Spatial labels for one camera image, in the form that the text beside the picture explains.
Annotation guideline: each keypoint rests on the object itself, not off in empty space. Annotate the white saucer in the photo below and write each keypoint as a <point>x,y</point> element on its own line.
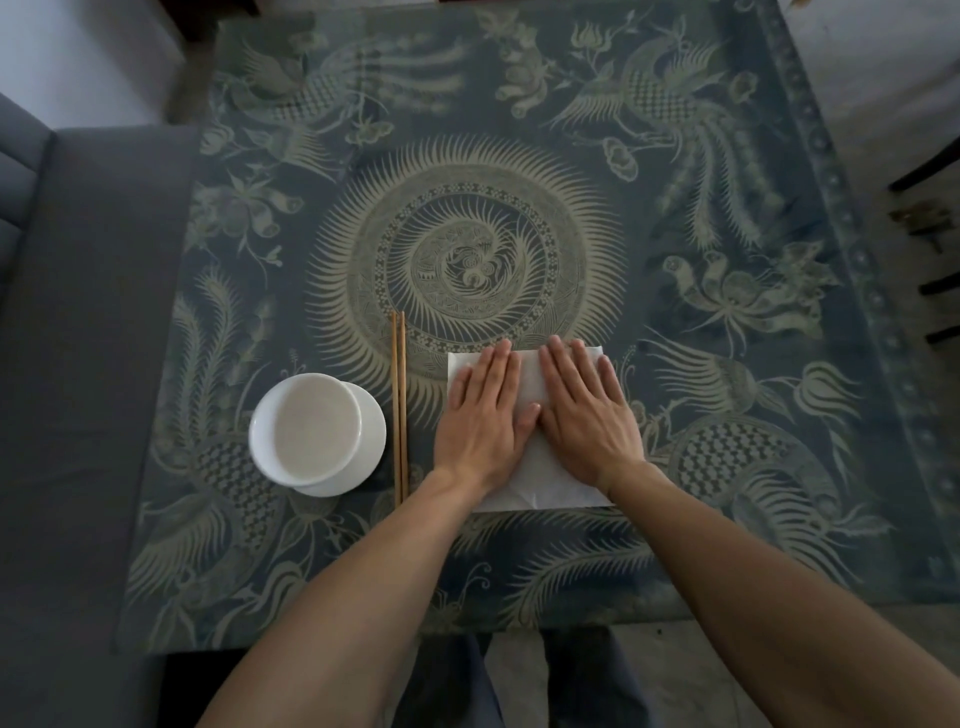
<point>373,450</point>

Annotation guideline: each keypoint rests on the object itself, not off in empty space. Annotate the person's right hand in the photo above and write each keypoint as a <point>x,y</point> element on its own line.
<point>592,427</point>

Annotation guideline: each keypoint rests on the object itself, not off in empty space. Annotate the blue phoenix patterned tablecloth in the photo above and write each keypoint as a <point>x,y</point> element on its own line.
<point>600,262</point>

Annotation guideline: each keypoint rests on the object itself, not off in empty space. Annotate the white bowl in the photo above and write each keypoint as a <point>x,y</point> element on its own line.
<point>311,427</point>

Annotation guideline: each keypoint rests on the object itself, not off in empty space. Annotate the small floor debris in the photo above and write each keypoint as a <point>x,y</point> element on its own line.
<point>921,221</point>

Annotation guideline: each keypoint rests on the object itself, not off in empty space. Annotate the person's right forearm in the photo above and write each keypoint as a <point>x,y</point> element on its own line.
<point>772,615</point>

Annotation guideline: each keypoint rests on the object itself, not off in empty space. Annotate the white paper napkin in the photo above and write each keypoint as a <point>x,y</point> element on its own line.
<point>544,484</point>

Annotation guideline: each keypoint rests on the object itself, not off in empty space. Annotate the person's left forearm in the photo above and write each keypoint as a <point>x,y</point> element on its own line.
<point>360,615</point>

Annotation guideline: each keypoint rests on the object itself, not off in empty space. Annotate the person's blue jeans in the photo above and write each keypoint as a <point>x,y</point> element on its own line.
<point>450,690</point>

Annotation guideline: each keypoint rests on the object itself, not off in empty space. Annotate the black chair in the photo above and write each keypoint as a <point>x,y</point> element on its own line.
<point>926,166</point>

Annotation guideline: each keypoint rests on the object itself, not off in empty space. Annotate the grey upholstered sofa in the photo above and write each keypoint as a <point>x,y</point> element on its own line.
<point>82,375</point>

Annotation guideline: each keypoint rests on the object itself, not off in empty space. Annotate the person's left hand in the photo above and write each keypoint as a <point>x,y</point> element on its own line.
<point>480,427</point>

